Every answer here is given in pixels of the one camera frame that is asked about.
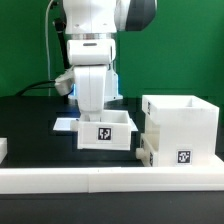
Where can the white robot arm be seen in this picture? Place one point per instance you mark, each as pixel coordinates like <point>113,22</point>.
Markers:
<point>91,49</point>

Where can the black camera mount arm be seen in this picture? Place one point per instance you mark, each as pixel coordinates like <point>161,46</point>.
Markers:
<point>60,27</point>

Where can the white right fence rail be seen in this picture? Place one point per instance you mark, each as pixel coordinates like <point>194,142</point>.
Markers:
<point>218,161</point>

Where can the white front drawer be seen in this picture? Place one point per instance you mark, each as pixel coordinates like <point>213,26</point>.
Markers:
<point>148,151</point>

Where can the white fence rail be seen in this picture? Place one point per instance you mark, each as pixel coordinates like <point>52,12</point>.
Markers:
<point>94,180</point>
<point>218,161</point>

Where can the white drawer cabinet box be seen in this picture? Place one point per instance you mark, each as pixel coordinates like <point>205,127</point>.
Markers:
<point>187,128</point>

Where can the fiducial marker sheet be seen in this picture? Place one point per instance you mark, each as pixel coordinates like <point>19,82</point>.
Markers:
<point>63,124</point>

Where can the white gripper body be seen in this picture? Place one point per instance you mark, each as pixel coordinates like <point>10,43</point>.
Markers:
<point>89,83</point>

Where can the white drawer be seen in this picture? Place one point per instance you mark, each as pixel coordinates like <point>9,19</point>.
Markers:
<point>112,132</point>
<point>148,151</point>

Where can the white left fence block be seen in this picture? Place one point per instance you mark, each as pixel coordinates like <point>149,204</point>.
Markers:
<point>3,149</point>

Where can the white front fence rail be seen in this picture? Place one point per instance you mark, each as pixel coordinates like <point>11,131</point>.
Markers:
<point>94,180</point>

